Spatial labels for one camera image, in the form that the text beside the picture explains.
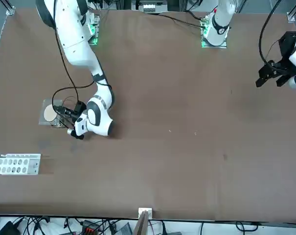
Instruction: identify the black box with red ports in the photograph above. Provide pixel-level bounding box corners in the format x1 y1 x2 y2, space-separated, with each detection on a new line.
80 219 99 235

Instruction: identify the white test tube rack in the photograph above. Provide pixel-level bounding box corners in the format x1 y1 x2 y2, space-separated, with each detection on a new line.
0 153 42 176

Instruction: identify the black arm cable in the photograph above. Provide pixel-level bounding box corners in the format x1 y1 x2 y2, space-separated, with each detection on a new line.
259 0 285 66
52 0 114 111

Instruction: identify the aluminium post with bracket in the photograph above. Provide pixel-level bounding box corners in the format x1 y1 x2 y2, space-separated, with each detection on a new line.
134 207 153 235

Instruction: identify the aluminium frame corner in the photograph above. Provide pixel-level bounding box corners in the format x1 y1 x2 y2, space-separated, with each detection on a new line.
0 0 16 16
286 0 296 23

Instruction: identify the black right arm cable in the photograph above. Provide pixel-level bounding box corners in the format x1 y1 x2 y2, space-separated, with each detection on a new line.
52 0 114 111

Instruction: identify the white power strip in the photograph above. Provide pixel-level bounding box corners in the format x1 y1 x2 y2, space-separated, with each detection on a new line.
137 0 168 13

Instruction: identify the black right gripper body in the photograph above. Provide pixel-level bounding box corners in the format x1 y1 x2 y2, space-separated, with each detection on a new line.
73 100 88 118

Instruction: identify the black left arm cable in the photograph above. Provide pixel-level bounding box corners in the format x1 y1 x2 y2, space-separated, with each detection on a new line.
259 0 285 66

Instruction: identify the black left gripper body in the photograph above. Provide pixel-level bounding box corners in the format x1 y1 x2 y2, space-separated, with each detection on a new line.
272 31 296 74

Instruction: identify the glass alcohol lamp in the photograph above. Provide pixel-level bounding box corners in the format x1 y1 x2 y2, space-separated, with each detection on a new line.
53 118 68 129

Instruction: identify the black cable across table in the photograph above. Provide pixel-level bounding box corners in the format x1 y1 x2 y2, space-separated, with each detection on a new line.
159 13 207 29

